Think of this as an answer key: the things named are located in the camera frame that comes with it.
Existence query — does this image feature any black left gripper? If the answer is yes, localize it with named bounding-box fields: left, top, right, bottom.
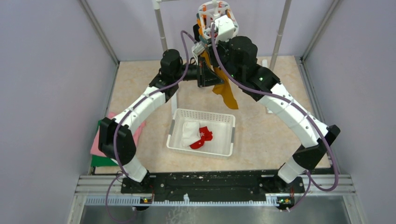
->
left=173, top=56, right=224, bottom=88

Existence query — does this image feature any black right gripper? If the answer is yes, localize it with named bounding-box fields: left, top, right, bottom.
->
left=205, top=34, right=241, bottom=83

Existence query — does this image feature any mustard yellow sock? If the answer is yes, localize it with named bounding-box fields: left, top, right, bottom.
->
left=212, top=67, right=239, bottom=110

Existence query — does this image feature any white plastic clip hanger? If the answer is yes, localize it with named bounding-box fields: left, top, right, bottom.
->
left=197, top=0, right=239, bottom=42

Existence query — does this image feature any white sock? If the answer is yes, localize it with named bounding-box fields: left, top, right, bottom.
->
left=181, top=120, right=201, bottom=147

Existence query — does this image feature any red snowflake sock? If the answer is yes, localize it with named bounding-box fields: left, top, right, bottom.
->
left=190, top=126, right=213, bottom=150

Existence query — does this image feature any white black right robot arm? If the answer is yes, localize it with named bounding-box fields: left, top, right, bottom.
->
left=210, top=36, right=340, bottom=192

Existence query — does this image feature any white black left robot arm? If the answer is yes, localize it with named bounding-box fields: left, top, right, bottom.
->
left=98, top=49, right=224, bottom=193

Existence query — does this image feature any white plastic basket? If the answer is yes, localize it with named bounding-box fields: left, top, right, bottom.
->
left=167, top=108, right=236, bottom=159

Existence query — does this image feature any white metal drying rack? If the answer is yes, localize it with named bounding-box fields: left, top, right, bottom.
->
left=151, top=0, right=292, bottom=115

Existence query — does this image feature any pink cloth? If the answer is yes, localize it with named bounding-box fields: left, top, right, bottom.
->
left=90, top=112, right=147, bottom=157

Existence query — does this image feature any green cloth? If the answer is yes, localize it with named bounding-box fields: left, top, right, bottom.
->
left=90, top=121, right=118, bottom=167

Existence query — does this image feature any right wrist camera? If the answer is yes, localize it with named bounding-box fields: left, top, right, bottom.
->
left=214, top=15, right=239, bottom=44

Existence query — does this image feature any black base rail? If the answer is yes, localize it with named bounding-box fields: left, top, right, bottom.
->
left=121, top=170, right=305, bottom=202

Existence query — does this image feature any white cable duct strip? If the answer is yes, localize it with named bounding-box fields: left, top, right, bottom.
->
left=85, top=195, right=279, bottom=207

